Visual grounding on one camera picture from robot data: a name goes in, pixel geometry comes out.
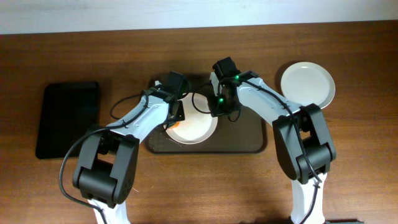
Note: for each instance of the pale green plate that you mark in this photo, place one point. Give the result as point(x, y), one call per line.
point(306, 83)

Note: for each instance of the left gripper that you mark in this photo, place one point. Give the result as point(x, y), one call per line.
point(178, 112)

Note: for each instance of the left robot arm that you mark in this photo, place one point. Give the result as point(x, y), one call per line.
point(106, 165)

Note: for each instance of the orange green scrub sponge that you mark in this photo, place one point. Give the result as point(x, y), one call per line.
point(173, 125)

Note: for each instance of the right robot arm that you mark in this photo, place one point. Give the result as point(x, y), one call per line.
point(303, 143)

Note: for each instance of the black rectangular tray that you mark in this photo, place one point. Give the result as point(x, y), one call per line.
point(68, 110)

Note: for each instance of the white plate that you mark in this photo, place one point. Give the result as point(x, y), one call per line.
point(197, 126)

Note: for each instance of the dark brown serving tray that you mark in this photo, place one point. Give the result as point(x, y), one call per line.
point(247, 135)

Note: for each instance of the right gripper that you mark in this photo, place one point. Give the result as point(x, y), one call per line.
point(216, 107)

